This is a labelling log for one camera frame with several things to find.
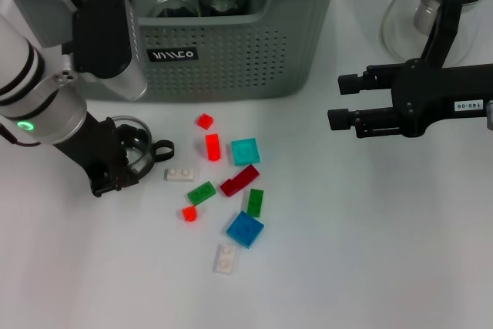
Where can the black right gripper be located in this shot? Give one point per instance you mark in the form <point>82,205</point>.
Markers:
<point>443,94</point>

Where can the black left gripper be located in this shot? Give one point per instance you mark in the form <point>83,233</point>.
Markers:
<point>100,148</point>

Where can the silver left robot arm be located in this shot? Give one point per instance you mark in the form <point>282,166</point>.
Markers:
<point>50,113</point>

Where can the white two-stud building block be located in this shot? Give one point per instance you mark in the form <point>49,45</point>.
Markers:
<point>225,259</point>
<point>180,175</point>

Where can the small red building block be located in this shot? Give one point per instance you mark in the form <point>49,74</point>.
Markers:
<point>188,214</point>
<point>205,121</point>

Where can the green building block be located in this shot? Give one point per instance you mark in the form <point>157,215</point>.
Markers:
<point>202,193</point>
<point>255,202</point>

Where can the long orange-red building block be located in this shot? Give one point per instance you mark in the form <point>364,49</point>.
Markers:
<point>213,147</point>

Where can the dark red building block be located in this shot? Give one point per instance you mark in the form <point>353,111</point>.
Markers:
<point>240,180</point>

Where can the teal square building block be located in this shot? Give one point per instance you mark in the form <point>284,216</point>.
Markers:
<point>245,152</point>

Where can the grey-green perforated storage bin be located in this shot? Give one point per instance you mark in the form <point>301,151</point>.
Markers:
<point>231,55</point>

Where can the blue square building block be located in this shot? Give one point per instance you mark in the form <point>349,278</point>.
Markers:
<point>245,229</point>

